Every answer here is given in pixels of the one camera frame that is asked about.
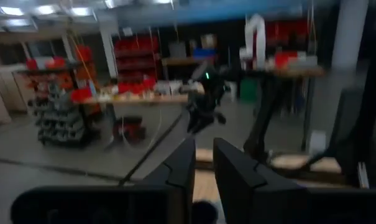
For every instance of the grey bin rack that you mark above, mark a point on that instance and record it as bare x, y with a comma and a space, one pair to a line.
60, 124

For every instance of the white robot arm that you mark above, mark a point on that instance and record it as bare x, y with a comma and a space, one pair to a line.
260, 37

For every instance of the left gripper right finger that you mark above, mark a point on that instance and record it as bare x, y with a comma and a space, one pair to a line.
237, 174

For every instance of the green bin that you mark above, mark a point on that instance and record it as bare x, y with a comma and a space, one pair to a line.
248, 90

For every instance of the wooden workbench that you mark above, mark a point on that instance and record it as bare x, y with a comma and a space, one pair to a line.
287, 73
144, 99

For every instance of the white pillar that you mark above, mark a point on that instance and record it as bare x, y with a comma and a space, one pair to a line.
349, 31

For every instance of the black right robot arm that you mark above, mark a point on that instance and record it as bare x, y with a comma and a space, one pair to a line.
203, 93

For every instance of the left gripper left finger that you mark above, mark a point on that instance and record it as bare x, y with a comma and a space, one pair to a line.
178, 174

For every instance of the red bin shelf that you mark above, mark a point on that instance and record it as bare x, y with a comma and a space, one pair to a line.
135, 46

